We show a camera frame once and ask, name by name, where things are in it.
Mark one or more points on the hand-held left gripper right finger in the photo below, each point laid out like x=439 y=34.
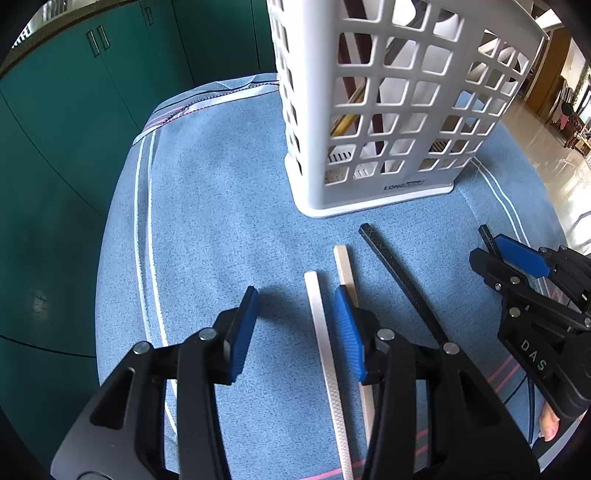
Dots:
x=351 y=332

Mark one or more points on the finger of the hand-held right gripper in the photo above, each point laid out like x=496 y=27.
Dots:
x=496 y=272
x=519 y=254

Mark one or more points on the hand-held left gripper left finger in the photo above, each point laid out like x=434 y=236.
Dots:
x=242 y=332

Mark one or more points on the black chopstick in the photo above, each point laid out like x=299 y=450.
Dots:
x=487 y=235
x=401 y=286

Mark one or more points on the white chopstick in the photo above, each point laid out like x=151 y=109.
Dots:
x=344 y=267
x=325 y=360

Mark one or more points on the white plastic utensil holder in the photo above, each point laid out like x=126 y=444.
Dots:
x=351 y=196

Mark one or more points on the dark red chopstick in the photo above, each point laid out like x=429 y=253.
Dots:
x=364 y=9
x=344 y=48

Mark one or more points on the person's right hand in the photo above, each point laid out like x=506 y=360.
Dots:
x=549 y=424

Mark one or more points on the blue striped cloth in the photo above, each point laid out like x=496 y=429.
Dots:
x=221 y=207

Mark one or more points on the wooden chair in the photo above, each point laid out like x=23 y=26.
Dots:
x=575 y=131

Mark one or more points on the pink cloth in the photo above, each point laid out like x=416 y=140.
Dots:
x=566 y=121

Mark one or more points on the grey kitchen countertop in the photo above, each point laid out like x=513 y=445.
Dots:
x=41 y=16

